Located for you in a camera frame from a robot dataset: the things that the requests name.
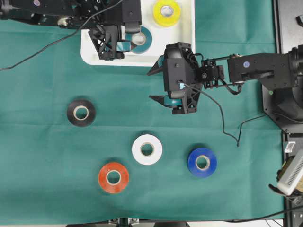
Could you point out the black aluminium frame rail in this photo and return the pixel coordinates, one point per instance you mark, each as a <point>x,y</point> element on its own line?
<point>288,18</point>

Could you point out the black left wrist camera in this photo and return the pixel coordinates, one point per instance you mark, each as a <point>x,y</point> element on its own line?
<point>127,13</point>

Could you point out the red tape roll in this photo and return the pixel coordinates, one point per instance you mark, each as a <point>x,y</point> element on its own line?
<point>113,177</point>

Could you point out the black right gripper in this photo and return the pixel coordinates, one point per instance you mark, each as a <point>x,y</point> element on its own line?
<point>195,78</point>

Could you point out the green table cloth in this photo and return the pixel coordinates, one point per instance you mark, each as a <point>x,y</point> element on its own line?
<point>49,168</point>

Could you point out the black camera stand base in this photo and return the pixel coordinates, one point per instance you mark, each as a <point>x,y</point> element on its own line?
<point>132,222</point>

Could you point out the yellow tape roll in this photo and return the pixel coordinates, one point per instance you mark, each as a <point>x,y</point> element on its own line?
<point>166,13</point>

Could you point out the white perforated box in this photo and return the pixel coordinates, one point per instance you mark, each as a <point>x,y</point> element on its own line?
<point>292,175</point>

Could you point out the white tape roll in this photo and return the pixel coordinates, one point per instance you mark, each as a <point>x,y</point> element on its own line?
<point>147,149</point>

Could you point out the blue tape roll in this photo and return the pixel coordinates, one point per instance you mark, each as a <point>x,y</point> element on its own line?
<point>202,162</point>

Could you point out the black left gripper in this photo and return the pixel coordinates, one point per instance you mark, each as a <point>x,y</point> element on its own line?
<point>105,29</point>

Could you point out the teal tape roll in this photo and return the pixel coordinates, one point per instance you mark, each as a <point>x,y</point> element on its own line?
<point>142,40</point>

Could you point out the black tape roll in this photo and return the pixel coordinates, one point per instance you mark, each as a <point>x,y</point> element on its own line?
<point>81,112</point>

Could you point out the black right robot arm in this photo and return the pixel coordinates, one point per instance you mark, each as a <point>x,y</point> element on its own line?
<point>281,76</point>

